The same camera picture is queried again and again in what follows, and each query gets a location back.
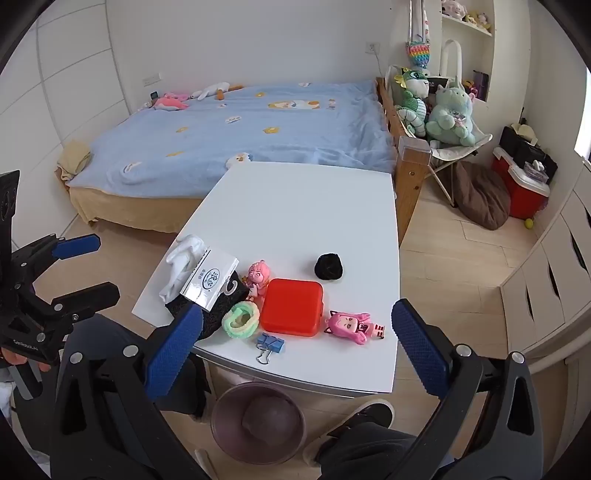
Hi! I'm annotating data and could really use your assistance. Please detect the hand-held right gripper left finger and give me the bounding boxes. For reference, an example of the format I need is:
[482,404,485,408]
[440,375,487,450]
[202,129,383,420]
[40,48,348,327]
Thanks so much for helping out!
[48,304,213,480]

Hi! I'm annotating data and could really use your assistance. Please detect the window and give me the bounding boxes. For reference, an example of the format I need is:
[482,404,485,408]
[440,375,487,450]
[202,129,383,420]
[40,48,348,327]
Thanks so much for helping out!
[574,69,591,162]

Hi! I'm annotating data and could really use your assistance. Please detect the black shoe white sole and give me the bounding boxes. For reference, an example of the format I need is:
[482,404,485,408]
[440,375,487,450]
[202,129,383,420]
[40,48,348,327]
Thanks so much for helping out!
[302,398,396,462]

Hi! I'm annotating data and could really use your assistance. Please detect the red cooler box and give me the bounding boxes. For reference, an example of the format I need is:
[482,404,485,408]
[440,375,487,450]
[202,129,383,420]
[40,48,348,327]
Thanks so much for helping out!
[492,147,551,221]

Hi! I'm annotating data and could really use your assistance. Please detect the rainbow pop bag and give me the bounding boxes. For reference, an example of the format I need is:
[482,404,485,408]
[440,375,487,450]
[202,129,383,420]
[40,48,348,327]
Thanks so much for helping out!
[405,0,432,70]

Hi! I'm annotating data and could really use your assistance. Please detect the white tissue pack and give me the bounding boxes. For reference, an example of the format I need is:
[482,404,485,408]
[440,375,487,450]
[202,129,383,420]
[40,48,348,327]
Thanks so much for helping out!
[158,234,240,311]

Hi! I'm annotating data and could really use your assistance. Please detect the person's left hand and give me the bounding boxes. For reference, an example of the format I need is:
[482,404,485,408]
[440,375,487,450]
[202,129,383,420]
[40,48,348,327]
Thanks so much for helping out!
[0,346,52,374]

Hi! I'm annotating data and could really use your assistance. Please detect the white drawer unit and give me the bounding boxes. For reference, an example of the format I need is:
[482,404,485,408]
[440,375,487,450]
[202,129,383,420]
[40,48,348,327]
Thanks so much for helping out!
[501,161,591,354]

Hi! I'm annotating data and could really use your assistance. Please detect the brown cushion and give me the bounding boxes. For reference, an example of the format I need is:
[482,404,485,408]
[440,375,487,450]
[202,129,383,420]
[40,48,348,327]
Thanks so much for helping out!
[452,161,511,230]

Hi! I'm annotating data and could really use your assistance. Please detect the white goose plush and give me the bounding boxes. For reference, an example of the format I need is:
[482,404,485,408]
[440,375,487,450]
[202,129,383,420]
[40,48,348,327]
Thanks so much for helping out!
[190,80,245,101]

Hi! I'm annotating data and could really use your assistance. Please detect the red plastic box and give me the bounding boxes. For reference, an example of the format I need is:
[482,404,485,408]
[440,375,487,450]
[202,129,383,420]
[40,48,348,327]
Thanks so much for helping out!
[259,278,325,337]

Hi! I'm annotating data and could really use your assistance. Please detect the black gift box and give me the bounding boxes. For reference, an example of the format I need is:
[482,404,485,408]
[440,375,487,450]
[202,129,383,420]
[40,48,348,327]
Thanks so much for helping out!
[426,76,451,99]

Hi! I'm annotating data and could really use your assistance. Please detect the small pink-haired doll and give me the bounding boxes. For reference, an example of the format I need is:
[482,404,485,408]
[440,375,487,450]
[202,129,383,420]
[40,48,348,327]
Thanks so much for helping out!
[244,260,272,301]

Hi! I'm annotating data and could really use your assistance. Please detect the green fluffy hair tie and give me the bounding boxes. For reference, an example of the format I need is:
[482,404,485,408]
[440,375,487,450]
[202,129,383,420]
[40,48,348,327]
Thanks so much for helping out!
[222,301,262,339]

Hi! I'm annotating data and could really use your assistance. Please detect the white looped rail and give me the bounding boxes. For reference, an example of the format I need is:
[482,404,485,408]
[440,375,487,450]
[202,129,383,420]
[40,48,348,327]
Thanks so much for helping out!
[438,39,464,79]

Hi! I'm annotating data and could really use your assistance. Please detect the white low table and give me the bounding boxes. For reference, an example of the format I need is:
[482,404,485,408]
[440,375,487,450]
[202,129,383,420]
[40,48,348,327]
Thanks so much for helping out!
[131,161,400,398]

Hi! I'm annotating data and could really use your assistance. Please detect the black hair tie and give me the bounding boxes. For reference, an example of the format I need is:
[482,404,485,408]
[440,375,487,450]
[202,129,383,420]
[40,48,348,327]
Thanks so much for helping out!
[314,252,345,282]

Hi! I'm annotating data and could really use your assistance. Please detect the pink cat-eared figurine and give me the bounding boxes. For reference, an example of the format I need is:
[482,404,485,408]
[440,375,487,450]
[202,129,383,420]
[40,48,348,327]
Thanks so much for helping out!
[324,310,386,346]

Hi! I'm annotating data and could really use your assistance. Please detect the row of small plush toys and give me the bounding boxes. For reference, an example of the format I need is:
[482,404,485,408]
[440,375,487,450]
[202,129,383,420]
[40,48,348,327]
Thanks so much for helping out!
[441,0,491,28]

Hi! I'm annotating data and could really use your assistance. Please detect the white folding chair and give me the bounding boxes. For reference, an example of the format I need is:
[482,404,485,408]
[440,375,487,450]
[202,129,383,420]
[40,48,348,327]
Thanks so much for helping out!
[384,65,494,208]

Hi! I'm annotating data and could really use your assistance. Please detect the blue binder clip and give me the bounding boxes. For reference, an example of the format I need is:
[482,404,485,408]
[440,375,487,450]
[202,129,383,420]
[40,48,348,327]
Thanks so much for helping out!
[255,333,284,365]

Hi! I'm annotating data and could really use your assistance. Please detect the black storage boxes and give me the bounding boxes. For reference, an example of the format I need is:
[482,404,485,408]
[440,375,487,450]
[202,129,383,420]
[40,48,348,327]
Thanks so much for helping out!
[500,122,558,182]

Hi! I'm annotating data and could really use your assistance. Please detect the pink plush toy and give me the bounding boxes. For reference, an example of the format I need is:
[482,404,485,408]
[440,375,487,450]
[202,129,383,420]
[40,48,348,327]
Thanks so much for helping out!
[152,91,191,112]

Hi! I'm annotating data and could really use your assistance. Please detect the bed with blue sheet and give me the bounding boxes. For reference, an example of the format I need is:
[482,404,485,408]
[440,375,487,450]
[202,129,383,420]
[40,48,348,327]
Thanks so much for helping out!
[67,80,399,197]

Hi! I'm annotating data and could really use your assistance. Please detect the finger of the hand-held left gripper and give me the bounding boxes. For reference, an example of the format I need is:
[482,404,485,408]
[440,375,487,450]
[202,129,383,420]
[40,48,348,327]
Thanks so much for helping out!
[31,281,122,325]
[13,233,102,278]

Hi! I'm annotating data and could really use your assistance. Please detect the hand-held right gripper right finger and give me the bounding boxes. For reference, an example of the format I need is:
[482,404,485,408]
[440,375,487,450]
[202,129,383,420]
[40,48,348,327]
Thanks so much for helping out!
[390,298,544,480]

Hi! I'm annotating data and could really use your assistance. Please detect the light green dinosaur plush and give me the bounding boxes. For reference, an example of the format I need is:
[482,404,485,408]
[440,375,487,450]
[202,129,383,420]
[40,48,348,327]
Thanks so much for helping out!
[425,76,476,146]

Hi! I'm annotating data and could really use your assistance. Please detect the yellow bed skirt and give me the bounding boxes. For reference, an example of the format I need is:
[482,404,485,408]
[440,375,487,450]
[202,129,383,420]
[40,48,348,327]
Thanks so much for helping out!
[68,184,211,232]

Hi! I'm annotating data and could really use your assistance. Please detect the white wall shelf unit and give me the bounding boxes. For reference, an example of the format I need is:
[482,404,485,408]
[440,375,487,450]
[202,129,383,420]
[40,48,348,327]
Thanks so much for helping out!
[438,0,498,110]

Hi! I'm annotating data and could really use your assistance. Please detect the green dragon plush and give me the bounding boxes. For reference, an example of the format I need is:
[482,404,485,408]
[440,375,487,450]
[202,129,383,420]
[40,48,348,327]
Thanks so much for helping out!
[393,67,430,137]

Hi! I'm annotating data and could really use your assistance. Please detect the translucent trash bin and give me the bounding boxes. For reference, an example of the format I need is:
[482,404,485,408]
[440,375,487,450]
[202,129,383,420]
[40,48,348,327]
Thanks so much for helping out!
[210,382,308,466]

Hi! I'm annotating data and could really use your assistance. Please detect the person's right leg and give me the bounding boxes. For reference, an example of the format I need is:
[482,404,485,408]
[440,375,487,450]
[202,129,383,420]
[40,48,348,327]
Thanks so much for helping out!
[316,425,462,480]

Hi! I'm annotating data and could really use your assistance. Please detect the wooden bed frame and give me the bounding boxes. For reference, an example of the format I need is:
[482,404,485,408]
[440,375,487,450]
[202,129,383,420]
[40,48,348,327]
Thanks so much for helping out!
[375,76,432,245]

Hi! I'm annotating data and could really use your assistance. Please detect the beige folded cloth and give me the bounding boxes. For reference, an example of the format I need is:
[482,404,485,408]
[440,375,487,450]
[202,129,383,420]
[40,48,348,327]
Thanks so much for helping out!
[56,141,93,182]

